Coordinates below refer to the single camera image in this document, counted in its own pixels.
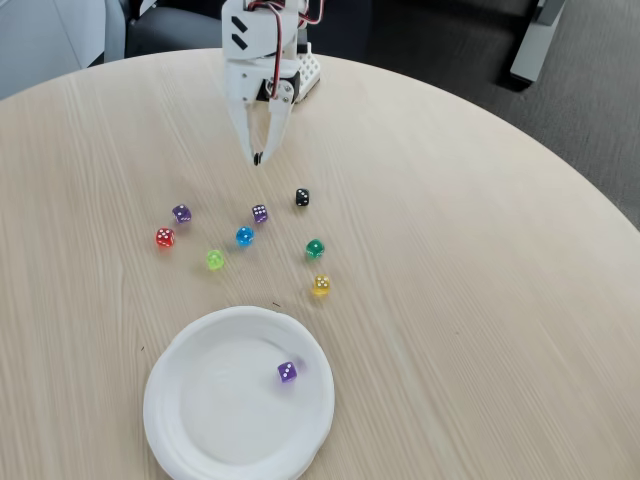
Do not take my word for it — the white paper plate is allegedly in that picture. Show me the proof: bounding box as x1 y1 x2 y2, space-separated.
142 305 336 480

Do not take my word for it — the dark grey office chair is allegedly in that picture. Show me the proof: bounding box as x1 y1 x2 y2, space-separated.
124 0 225 59

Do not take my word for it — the grey desk leg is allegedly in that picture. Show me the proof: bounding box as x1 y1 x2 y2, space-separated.
494 0 566 92

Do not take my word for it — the red black servo cable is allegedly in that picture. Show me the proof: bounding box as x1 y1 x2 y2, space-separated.
263 0 292 100
298 0 327 26

